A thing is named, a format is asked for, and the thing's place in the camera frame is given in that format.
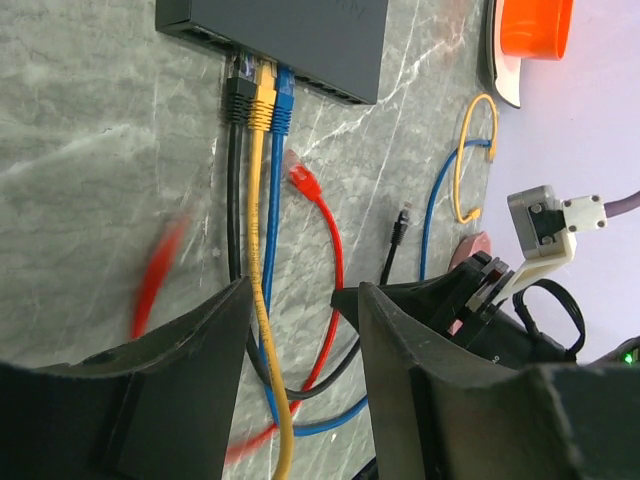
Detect black network switch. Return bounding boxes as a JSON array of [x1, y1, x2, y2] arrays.
[[155, 0, 388, 105]]

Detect orange plastic cup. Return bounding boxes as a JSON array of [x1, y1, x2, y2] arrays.
[[499, 0, 574, 61]]

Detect blue ethernet cable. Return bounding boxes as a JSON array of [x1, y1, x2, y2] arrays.
[[418, 138, 496, 282], [259, 64, 371, 439]]

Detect black ethernet cable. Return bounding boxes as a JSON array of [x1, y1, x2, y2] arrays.
[[219, 52, 414, 401]]

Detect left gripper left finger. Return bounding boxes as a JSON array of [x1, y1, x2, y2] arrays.
[[1, 279, 252, 479]]

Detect yellow ethernet cable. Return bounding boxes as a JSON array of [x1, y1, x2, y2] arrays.
[[247, 57, 295, 480], [451, 93, 500, 225]]

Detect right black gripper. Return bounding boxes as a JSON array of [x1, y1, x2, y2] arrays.
[[331, 253, 586, 370]]

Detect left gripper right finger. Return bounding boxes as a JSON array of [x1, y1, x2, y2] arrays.
[[358, 283, 639, 479]]

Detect white square plate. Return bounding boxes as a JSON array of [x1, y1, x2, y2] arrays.
[[481, 0, 522, 109]]

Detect red ethernet cable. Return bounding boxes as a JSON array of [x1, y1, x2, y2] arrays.
[[130, 148, 346, 469]]

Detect pink dotted plate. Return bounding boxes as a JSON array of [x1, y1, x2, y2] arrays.
[[447, 230, 494, 336]]

